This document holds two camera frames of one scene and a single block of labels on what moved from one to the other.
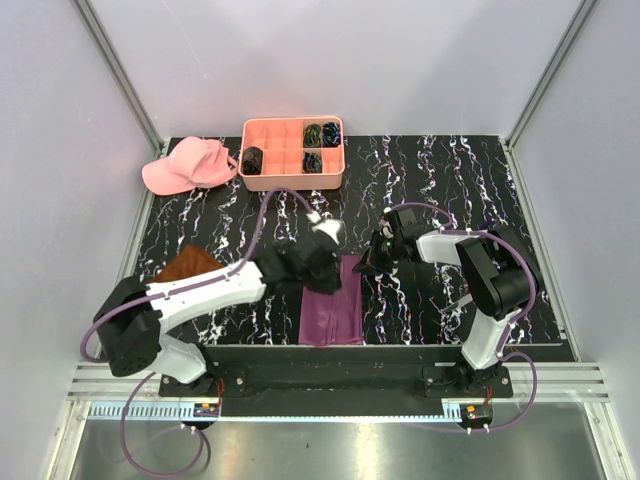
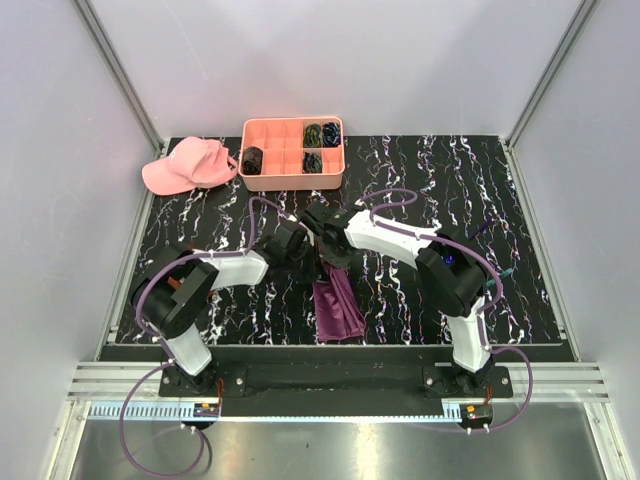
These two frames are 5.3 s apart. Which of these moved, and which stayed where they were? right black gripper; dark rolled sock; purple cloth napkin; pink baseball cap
Moved: purple cloth napkin; right black gripper
Stayed: pink baseball cap; dark rolled sock
